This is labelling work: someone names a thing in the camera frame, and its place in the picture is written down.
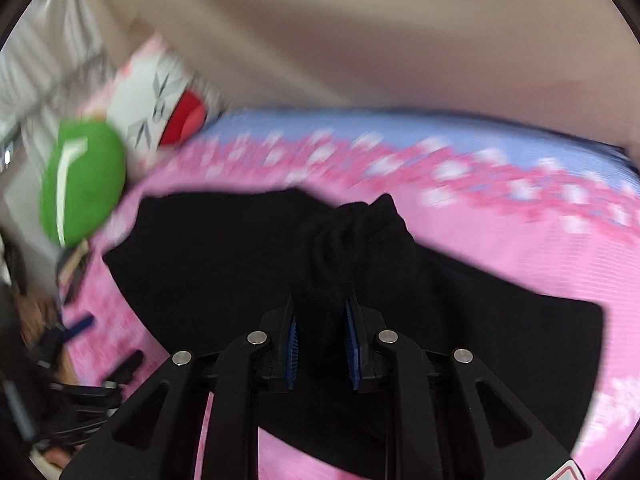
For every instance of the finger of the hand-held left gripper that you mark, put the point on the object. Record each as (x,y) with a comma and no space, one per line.
(125,365)
(80,323)

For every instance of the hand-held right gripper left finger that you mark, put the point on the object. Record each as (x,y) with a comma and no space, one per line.
(292,355)

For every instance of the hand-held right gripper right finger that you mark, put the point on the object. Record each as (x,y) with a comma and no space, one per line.
(351,352)

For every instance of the black pants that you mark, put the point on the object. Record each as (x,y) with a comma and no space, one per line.
(225,260)

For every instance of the green plush toy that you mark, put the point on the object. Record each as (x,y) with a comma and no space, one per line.
(82,180)

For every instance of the pink floral bedsheet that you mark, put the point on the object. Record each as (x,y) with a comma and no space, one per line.
(500,260)

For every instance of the cat face pillow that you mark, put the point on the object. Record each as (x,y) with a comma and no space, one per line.
(150,105)

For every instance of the white curtain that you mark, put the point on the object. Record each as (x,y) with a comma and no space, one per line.
(45,60)

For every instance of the beige cloth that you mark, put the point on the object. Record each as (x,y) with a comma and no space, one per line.
(350,35)

